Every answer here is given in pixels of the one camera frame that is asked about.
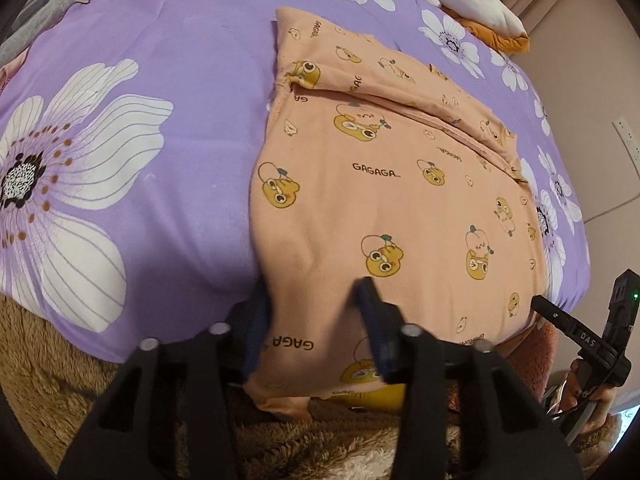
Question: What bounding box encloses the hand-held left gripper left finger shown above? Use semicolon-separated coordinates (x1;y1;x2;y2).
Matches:
57;300;271;480

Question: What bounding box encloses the person's right hand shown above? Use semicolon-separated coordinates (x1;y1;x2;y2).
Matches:
565;360;621;421

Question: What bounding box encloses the purple floral bedsheet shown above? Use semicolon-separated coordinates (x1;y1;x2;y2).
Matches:
0;0;591;363

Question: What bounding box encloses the grey fleece cloth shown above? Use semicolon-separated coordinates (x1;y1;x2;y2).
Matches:
0;0;77;67

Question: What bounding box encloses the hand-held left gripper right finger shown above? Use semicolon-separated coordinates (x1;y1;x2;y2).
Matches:
352;276;583;480

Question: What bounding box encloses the grey cable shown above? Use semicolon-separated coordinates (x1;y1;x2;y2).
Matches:
564;394;599;445

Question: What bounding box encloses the light pink cloth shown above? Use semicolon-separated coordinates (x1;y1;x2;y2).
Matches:
0;54;27;93

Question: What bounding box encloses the orange cartoon print shirt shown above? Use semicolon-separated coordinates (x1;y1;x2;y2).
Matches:
243;6;553;413

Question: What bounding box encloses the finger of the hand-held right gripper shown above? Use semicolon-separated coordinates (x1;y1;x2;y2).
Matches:
531;295;610;359

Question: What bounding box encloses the brown fuzzy cloth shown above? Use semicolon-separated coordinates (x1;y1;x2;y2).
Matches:
0;290;623;480

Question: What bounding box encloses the white wall socket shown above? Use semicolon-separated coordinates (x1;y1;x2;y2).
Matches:
612;116;640;161

